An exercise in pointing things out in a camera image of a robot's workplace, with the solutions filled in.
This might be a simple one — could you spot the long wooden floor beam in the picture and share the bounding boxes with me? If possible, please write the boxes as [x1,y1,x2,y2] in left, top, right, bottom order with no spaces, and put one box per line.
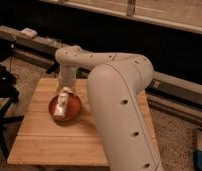
[0,26,202,106]

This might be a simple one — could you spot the black chair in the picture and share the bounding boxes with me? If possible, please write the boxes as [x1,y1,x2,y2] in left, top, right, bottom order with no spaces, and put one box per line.
[0,64,23,159]

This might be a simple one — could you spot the white plastic bottle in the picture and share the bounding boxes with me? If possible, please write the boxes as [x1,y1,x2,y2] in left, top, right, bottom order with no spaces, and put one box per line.
[54,87,72,117]

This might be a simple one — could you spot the white box on ledge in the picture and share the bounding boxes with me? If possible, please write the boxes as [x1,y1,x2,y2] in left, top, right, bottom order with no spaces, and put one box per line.
[20,28,37,38]

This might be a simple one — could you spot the blue bin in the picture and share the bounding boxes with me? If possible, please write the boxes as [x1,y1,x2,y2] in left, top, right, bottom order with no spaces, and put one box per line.
[193,128,202,171]

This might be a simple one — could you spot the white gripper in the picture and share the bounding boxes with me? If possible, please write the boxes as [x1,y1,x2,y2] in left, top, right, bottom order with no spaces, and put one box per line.
[57,72,76,95]

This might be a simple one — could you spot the orange ceramic bowl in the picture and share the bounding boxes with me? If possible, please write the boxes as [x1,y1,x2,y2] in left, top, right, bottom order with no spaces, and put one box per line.
[48,94,82,122]

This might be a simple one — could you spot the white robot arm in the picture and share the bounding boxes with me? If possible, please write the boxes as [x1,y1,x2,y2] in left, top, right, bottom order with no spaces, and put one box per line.
[55,46,164,171]

